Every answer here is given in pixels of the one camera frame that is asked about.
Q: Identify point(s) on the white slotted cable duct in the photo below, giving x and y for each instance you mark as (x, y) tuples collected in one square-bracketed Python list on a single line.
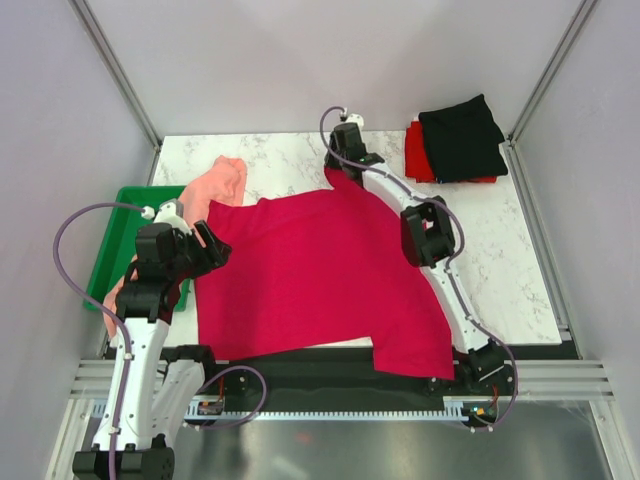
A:
[(451, 411)]

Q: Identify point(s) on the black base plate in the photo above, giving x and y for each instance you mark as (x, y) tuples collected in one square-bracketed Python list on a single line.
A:
[(344, 379)]

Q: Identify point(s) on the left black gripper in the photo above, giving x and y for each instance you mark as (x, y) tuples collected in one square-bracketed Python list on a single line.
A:
[(215, 253)]

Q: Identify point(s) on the green plastic tray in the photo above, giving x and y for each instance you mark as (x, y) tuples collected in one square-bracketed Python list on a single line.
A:
[(118, 245)]

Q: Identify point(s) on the front aluminium rail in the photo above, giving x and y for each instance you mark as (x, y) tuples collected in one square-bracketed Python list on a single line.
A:
[(92, 379)]

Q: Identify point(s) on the aluminium frame post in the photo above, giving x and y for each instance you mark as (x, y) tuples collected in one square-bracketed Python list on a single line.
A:
[(562, 50), (106, 52)]

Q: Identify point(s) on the right aluminium frame post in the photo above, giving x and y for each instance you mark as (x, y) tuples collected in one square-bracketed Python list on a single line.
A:
[(562, 50)]

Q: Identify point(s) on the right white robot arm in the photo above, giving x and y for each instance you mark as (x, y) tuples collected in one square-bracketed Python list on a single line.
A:
[(432, 239)]

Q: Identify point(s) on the salmon pink t shirt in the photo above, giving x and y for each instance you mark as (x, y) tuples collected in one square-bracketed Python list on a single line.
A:
[(223, 183)]

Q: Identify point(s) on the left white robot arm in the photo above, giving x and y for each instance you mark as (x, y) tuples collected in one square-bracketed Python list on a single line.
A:
[(150, 392)]

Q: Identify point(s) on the left aluminium frame post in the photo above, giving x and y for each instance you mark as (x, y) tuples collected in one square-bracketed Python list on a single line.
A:
[(106, 52)]

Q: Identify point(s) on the folded black t shirt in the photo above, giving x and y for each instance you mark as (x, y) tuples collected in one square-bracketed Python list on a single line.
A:
[(462, 142)]

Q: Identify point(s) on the magenta polo shirt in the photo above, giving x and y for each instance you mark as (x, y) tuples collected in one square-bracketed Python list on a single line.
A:
[(316, 268)]

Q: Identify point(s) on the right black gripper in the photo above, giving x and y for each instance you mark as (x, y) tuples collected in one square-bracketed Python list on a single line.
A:
[(330, 162)]

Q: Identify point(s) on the folded red t shirt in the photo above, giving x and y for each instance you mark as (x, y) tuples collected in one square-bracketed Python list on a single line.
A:
[(417, 165)]

